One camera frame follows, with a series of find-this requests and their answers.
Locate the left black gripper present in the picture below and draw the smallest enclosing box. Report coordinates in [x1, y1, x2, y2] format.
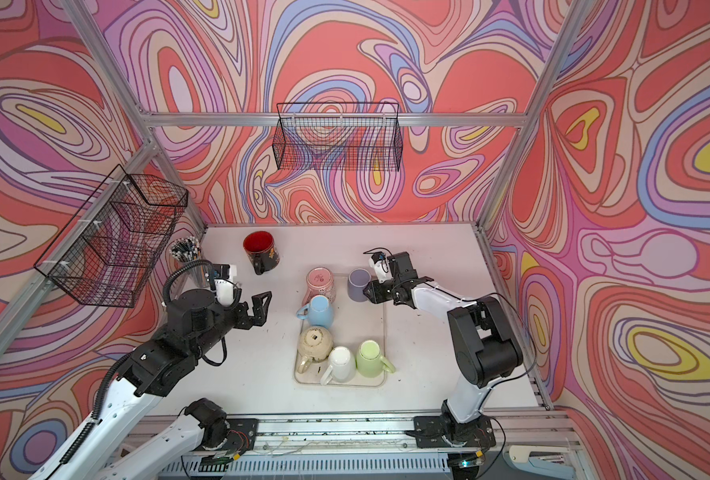
[186, 286, 272, 363]

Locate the black mug red inside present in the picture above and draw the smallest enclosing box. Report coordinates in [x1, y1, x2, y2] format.
[242, 231, 280, 275]

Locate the beige serving tray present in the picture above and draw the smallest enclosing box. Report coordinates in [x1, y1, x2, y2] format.
[292, 272, 389, 389]

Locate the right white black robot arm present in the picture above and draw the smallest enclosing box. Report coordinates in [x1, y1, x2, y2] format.
[363, 247, 524, 452]

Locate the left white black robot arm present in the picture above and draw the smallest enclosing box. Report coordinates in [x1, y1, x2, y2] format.
[33, 281, 272, 479]

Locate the purple mug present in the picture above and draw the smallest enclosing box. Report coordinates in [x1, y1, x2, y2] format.
[347, 268, 372, 302]

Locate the light blue mug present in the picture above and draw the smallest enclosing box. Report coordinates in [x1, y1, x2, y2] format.
[296, 295, 334, 329]

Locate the pink mug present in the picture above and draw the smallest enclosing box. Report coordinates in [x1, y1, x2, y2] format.
[302, 267, 336, 304]

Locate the light green mug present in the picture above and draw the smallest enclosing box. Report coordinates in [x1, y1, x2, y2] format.
[356, 340, 396, 378]

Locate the white mug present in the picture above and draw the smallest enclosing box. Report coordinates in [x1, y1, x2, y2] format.
[319, 346, 356, 386]

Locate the beige teapot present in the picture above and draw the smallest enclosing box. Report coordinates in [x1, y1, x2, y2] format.
[296, 326, 333, 374]

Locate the metal cup of pens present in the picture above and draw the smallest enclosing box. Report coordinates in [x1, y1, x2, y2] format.
[169, 236, 206, 288]

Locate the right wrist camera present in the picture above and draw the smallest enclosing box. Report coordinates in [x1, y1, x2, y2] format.
[369, 250, 392, 283]

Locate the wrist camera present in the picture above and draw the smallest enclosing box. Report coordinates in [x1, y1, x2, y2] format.
[369, 250, 392, 283]
[212, 264, 238, 307]

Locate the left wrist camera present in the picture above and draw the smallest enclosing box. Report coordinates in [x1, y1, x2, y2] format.
[212, 264, 238, 307]

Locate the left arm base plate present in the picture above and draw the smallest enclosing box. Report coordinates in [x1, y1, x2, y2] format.
[194, 417, 259, 453]

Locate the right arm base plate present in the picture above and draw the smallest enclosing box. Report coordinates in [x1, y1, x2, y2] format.
[405, 414, 497, 452]

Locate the left black wire basket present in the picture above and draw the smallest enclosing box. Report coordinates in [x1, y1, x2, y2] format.
[33, 165, 189, 308]

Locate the black wire basket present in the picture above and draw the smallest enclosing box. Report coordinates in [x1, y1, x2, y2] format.
[33, 165, 189, 308]
[272, 101, 403, 172]

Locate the back black wire basket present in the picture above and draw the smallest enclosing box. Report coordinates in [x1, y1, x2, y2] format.
[272, 101, 403, 172]

